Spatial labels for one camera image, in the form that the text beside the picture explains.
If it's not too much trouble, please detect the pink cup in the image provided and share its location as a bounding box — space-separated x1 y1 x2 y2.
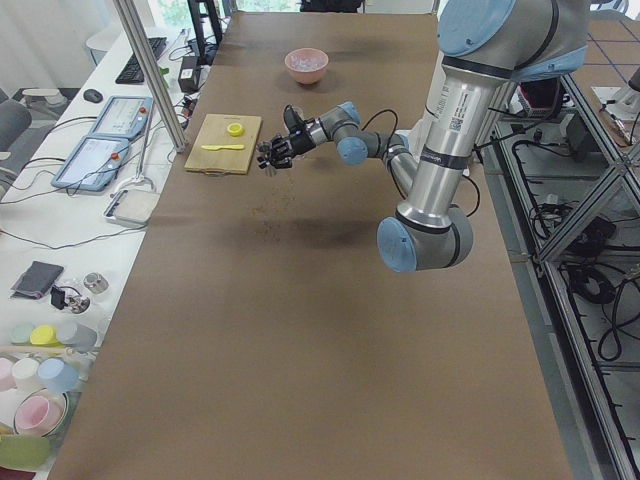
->
14 391 67 436

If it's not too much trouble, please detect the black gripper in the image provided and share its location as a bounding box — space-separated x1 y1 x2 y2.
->
257 129 316 171

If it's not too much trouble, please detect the rack of pastel cups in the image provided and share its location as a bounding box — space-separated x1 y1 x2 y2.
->
1 321 100 393

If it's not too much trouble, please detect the upper blue teach pendant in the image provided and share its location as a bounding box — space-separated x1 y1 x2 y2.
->
90 96 153 140

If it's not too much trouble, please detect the black computer mouse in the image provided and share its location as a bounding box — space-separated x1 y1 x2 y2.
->
83 89 103 104

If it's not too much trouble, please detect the aluminium frame post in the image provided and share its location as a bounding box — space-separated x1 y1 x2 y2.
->
113 0 187 153

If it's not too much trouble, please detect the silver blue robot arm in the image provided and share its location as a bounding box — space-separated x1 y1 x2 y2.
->
257 1 590 272

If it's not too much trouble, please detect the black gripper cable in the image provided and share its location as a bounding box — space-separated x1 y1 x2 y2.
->
349 108 401 151

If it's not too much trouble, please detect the lower blue teach pendant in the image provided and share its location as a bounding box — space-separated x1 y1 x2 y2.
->
51 135 130 193

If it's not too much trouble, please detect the blue teach pendant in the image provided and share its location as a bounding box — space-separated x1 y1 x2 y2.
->
51 135 130 193
90 96 153 140

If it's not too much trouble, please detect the steel cocktail jigger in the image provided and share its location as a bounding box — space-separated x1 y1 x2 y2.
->
257 150 277 177

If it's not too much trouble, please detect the metal tray with white cloth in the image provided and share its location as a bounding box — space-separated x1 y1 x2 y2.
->
103 189 160 228

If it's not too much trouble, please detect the black keyboard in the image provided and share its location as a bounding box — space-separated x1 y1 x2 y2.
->
114 36 169 85

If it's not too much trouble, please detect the pink bowl of ice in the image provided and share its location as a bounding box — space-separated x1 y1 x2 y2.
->
284 47 329 85

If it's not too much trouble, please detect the yellow plastic knife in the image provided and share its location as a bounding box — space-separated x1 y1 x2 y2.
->
201 144 245 151

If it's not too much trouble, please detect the bamboo cutting board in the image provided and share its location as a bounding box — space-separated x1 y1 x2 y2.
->
184 114 262 175

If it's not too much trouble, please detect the green cup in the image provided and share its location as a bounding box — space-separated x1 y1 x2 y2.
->
1 435 52 471

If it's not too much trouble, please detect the dark grey folded cloth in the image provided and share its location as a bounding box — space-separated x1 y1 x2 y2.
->
11 261 64 299

